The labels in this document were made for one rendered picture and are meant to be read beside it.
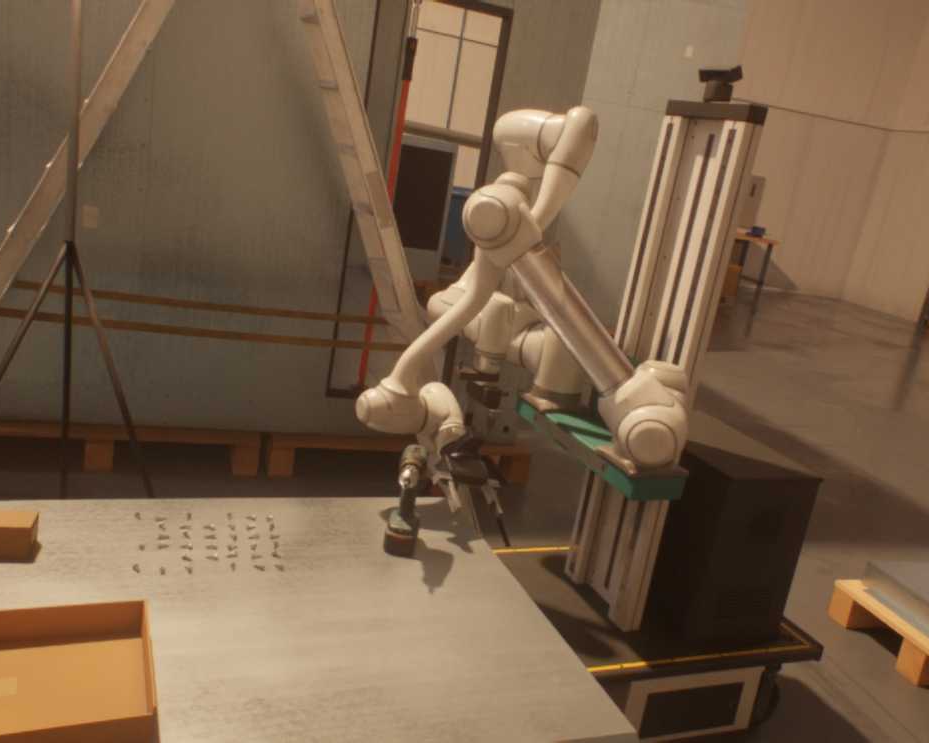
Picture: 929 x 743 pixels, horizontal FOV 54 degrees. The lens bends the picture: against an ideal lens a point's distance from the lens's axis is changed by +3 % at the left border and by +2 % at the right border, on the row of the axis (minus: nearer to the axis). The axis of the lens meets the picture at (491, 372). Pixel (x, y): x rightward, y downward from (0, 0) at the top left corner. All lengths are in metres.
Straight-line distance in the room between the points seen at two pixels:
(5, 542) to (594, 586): 1.64
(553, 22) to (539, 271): 2.27
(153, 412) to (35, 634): 2.39
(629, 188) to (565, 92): 3.98
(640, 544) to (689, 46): 6.12
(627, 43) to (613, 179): 1.10
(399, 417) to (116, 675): 0.91
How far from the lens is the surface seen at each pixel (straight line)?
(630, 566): 2.62
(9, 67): 3.87
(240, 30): 3.86
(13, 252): 3.20
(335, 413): 4.15
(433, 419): 2.29
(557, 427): 2.55
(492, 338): 2.40
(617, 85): 8.10
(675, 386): 2.23
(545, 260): 2.04
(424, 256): 8.79
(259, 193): 3.88
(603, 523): 2.80
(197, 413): 4.09
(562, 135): 2.52
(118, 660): 1.70
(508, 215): 1.97
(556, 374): 2.62
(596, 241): 8.12
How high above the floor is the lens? 1.59
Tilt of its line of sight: 14 degrees down
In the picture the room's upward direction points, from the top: 10 degrees clockwise
